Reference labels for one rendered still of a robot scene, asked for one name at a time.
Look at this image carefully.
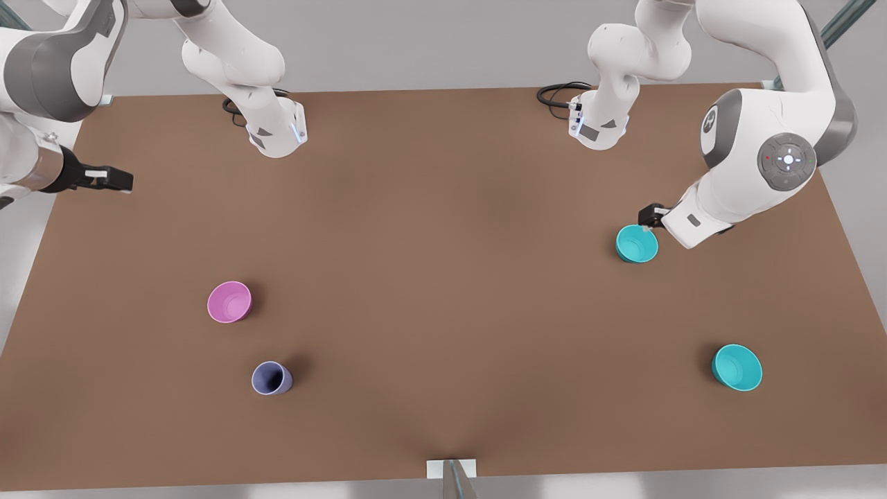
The pink bowl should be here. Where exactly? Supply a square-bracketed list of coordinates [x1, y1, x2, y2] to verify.
[207, 280, 253, 325]

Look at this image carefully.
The black cable loop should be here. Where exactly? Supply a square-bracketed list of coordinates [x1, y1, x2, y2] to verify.
[222, 88, 292, 130]
[536, 81, 595, 123]

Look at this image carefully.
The purple cup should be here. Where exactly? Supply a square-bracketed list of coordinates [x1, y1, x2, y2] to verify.
[250, 360, 294, 397]

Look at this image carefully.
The teal blue bowl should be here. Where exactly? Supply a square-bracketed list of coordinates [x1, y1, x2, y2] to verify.
[615, 223, 660, 265]
[711, 343, 764, 392]

